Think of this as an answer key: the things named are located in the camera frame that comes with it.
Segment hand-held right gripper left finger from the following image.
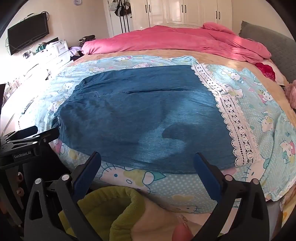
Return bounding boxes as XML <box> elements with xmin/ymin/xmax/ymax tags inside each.
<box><xmin>24</xmin><ymin>152</ymin><xmax>102</xmax><ymax>241</ymax></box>

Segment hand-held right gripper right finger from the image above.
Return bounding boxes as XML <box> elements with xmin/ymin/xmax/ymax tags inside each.
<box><xmin>192</xmin><ymin>152</ymin><xmax>270</xmax><ymax>241</ymax></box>

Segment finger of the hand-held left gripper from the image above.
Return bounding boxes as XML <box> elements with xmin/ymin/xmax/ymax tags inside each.
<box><xmin>5</xmin><ymin>128</ymin><xmax>60</xmax><ymax>149</ymax></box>
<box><xmin>14</xmin><ymin>126</ymin><xmax>39</xmax><ymax>138</ymax></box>

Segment blue denim pants lace hem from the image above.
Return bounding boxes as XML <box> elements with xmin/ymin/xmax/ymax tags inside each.
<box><xmin>52</xmin><ymin>64</ymin><xmax>266</xmax><ymax>175</ymax></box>

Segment person's left hand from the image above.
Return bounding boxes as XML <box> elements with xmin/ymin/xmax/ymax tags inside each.
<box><xmin>15</xmin><ymin>172</ymin><xmax>26</xmax><ymax>197</ymax></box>

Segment person's green fleece top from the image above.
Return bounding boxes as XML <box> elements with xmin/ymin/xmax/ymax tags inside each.
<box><xmin>58</xmin><ymin>185</ymin><xmax>148</xmax><ymax>241</ymax></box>

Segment white drawer cabinet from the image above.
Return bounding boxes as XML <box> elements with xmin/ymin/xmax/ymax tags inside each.
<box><xmin>35</xmin><ymin>38</ymin><xmax>73</xmax><ymax>70</ymax></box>

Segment cartoon cat printed bedsheet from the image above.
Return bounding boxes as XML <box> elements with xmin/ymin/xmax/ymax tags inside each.
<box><xmin>18</xmin><ymin>55</ymin><xmax>296</xmax><ymax>215</ymax></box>

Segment black flat television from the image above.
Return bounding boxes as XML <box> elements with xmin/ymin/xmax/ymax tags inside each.
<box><xmin>7</xmin><ymin>12</ymin><xmax>50</xmax><ymax>55</ymax></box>

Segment pile of clothes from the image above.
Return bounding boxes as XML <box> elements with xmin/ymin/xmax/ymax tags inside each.
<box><xmin>69</xmin><ymin>34</ymin><xmax>96</xmax><ymax>62</ymax></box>

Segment pink fluffy cloth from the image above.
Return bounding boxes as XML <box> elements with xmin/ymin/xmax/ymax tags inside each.
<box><xmin>284</xmin><ymin>80</ymin><xmax>296</xmax><ymax>105</ymax></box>

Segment red cloth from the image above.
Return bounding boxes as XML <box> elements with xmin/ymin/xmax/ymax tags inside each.
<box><xmin>254</xmin><ymin>61</ymin><xmax>277</xmax><ymax>82</ymax></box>

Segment pink duvet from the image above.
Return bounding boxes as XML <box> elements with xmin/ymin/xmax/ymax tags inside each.
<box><xmin>81</xmin><ymin>22</ymin><xmax>272</xmax><ymax>65</ymax></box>

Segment hanging clothes on rack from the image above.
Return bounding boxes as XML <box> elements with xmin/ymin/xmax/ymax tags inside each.
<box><xmin>108</xmin><ymin>0</ymin><xmax>133</xmax><ymax>18</ymax></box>

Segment grey padded headboard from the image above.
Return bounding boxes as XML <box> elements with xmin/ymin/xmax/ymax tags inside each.
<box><xmin>238</xmin><ymin>20</ymin><xmax>296</xmax><ymax>87</ymax></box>

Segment white wardrobe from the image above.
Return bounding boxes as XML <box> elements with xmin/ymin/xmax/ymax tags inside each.
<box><xmin>132</xmin><ymin>0</ymin><xmax>233</xmax><ymax>31</ymax></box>

